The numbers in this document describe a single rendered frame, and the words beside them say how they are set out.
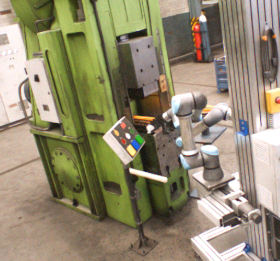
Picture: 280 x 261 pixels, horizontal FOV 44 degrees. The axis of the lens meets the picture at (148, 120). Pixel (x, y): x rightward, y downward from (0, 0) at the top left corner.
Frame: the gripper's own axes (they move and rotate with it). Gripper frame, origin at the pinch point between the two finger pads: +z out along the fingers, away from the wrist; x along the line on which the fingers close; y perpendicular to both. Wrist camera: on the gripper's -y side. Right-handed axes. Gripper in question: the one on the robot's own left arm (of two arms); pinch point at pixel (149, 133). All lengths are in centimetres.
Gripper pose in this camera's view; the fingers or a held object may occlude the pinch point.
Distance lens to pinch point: 286.3
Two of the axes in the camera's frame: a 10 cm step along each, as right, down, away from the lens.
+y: -6.3, -7.7, -1.1
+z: -7.2, 5.3, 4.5
